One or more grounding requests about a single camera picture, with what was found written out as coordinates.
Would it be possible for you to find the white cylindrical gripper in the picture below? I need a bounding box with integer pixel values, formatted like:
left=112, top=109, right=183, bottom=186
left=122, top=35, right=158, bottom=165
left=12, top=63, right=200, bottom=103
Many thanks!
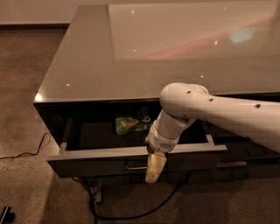
left=145, top=123, right=179, bottom=184

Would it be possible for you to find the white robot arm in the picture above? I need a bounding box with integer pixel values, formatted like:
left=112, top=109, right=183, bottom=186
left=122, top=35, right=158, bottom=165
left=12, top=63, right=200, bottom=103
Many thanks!
left=145, top=82, right=280, bottom=184

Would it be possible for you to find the dark cabinet with glossy top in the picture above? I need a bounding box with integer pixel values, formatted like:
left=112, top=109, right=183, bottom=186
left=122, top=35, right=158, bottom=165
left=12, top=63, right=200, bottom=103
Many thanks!
left=34, top=0, right=280, bottom=174

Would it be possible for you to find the green snack bag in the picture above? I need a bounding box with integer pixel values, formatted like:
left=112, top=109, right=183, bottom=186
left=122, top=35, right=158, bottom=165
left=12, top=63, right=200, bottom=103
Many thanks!
left=115, top=105, right=156, bottom=136

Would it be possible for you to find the black object on floor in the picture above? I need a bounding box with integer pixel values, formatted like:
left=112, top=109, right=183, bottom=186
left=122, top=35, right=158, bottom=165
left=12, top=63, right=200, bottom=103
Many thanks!
left=0, top=206, right=13, bottom=224

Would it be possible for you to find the dark baseboard strip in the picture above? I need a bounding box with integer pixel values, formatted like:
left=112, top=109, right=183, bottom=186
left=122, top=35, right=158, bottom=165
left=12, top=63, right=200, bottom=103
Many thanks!
left=0, top=23, right=70, bottom=31

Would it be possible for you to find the thick black floor cable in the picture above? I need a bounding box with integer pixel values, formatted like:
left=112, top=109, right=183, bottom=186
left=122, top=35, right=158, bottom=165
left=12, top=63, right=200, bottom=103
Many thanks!
left=78, top=174, right=187, bottom=224

